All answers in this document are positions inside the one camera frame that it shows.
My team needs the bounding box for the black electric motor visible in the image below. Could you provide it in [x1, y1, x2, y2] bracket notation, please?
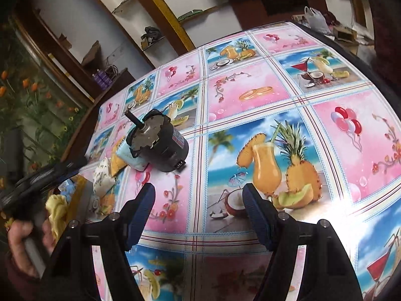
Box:
[124, 108, 190, 174]

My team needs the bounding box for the light blue packet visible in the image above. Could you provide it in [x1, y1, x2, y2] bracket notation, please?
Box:
[115, 140, 151, 172]

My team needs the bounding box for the person's left hand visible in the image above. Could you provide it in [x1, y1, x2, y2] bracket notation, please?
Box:
[7, 220, 56, 277]

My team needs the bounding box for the yellow cloth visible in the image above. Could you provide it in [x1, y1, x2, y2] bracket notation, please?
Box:
[45, 194, 70, 243]

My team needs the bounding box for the lemon print tissue pack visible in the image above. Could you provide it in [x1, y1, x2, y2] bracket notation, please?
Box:
[93, 158, 117, 195]

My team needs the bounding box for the printed tablecloth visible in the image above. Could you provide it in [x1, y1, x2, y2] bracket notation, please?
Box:
[84, 21, 401, 301]

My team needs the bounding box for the wooden cabinet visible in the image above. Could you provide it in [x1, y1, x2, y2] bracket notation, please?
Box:
[11, 3, 136, 164]

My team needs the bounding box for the white plastic bag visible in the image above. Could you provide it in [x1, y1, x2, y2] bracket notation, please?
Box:
[303, 6, 331, 34]

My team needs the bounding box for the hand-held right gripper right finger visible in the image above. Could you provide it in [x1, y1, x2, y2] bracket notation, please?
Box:
[243, 183, 364, 301]

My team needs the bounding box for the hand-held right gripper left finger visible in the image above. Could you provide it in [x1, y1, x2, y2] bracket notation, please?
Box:
[38, 183, 156, 301]

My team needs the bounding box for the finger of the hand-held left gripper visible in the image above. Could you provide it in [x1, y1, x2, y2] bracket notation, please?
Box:
[55, 156, 89, 180]

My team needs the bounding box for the flower wall poster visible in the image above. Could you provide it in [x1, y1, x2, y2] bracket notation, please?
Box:
[0, 22, 86, 192]

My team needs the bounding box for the cardboard box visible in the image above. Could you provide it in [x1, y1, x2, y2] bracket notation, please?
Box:
[331, 26, 358, 44]

